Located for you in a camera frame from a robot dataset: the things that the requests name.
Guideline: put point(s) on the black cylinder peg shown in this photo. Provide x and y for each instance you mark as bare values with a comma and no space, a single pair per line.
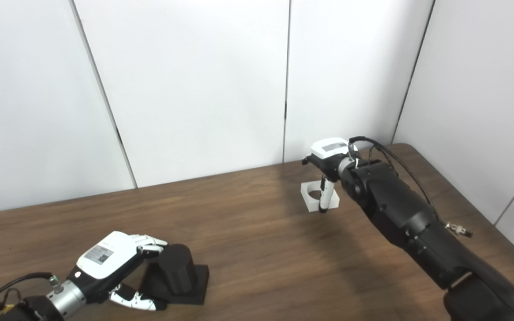
176,267

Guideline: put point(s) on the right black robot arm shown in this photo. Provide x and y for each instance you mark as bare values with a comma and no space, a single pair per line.
400,209

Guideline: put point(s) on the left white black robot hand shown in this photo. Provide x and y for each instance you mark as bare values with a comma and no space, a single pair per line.
105,254

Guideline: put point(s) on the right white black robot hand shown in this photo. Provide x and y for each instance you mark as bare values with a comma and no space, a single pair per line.
330,154

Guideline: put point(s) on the white square piece with hole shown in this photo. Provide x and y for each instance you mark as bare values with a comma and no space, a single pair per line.
308,198

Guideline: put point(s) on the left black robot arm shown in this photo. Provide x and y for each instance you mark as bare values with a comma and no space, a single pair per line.
63,299

